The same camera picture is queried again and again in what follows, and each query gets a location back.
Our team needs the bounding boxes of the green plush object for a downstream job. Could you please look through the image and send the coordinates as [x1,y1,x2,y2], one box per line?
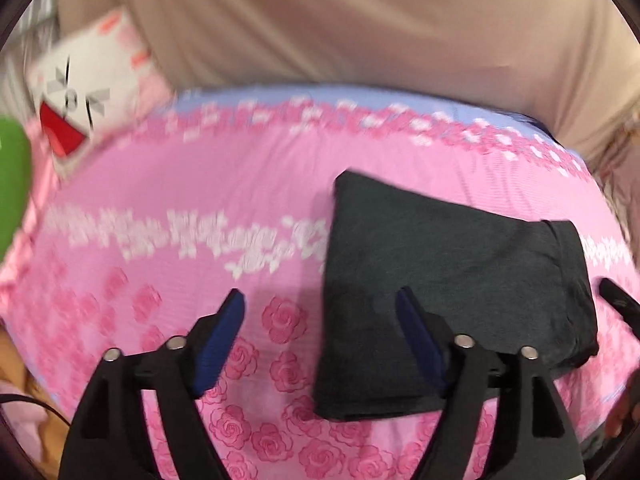
[0,117,33,256]

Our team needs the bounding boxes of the peach pink cloth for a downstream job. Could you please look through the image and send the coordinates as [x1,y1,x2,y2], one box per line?
[0,330,66,466]

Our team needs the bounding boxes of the white rabbit face pillow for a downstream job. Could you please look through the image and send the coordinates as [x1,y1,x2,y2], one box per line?
[25,6,173,181]

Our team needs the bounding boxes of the pink rose print bedsheet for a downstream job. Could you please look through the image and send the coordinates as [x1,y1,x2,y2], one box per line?
[0,84,640,480]

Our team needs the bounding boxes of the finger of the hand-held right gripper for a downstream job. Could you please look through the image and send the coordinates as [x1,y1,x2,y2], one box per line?
[598,278,640,346]

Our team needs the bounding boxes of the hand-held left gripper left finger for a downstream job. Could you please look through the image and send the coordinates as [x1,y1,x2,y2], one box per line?
[59,288,246,480]

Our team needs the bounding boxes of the black cable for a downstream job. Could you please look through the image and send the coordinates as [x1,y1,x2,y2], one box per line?
[0,394,71,426]

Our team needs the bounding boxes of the beige padded headboard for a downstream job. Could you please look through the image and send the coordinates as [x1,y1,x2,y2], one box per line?
[55,0,640,161]

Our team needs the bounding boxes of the dark grey pants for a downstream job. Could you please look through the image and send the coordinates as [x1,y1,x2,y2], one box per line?
[312,170,600,421]

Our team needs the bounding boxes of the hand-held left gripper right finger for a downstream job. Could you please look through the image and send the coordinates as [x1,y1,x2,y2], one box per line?
[395,287,586,480]

